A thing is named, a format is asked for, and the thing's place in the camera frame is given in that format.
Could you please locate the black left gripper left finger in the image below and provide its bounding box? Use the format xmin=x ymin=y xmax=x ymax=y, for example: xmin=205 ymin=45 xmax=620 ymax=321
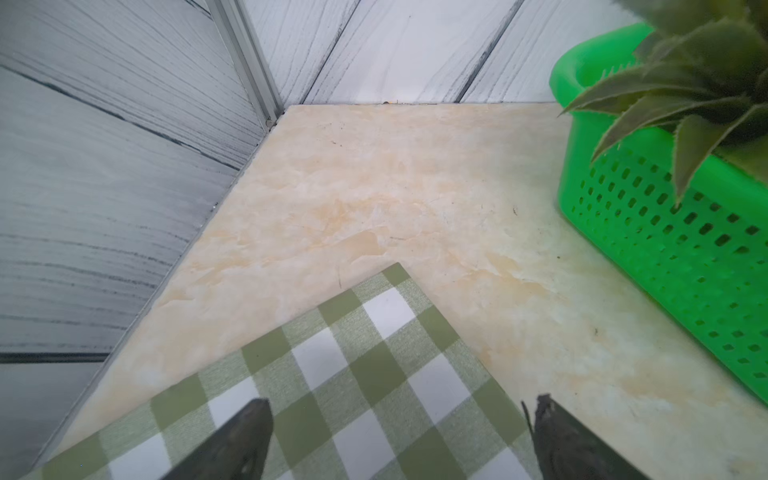
xmin=163 ymin=398 xmax=274 ymax=480

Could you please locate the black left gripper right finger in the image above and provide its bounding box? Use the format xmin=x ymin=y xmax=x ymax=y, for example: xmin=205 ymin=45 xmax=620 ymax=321
xmin=521 ymin=394 xmax=648 ymax=480

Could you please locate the pineapple with dark crown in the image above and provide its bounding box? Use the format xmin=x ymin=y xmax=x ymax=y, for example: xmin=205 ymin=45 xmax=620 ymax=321
xmin=564 ymin=1 xmax=767 ymax=197

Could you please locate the green checkered cloth mat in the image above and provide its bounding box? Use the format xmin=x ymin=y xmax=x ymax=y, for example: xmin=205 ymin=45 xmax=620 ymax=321
xmin=32 ymin=264 xmax=540 ymax=479

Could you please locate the green perforated plastic basket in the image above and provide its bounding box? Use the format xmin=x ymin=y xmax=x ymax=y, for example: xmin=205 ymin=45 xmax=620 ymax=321
xmin=550 ymin=24 xmax=767 ymax=398

